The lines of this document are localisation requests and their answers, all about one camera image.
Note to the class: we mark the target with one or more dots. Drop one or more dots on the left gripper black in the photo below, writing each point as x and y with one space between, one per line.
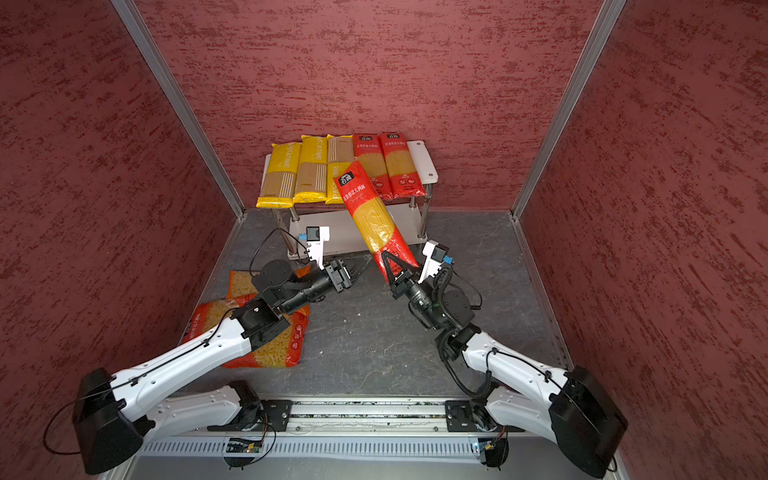
345 271

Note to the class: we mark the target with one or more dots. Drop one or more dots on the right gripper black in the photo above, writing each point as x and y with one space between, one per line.
406 284

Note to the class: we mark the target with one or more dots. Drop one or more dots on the red spaghetti bag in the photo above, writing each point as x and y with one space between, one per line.
404 178
372 219

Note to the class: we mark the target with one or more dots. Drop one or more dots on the yellow spaghetti bag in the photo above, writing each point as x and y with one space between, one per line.
279 182
340 156
311 180

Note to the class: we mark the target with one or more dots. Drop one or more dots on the red macaroni bag large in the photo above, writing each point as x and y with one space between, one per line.
284 351

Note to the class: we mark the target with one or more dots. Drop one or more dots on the clear labelled spaghetti bag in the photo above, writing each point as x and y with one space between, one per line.
368 152

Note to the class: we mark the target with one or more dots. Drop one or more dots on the red macaroni bag small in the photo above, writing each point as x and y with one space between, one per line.
207 316

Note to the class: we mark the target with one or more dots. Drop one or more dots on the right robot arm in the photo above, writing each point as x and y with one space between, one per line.
592 450

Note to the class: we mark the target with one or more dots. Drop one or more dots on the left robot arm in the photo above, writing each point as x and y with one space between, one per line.
115 415

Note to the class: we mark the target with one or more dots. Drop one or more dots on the orange pastatime macaroni bag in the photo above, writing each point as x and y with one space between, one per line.
240 284

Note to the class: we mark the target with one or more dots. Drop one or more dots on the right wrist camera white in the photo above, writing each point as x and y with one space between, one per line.
436 255

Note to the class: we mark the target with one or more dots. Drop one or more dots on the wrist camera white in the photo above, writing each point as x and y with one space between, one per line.
314 239
436 255

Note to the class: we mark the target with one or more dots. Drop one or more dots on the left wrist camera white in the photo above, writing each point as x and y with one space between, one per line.
314 239

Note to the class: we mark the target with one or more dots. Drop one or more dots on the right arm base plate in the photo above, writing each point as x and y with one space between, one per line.
465 416

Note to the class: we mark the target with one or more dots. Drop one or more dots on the aluminium rail front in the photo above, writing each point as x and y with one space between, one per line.
366 414

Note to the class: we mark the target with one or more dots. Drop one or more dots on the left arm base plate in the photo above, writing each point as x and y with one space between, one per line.
259 417

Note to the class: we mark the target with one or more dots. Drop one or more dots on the left corner aluminium post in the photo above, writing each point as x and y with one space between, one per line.
133 21

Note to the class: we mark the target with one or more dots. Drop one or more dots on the corner aluminium post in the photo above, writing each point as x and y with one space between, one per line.
603 26
133 21

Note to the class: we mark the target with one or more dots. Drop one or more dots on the right corner aluminium post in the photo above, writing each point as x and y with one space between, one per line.
603 26

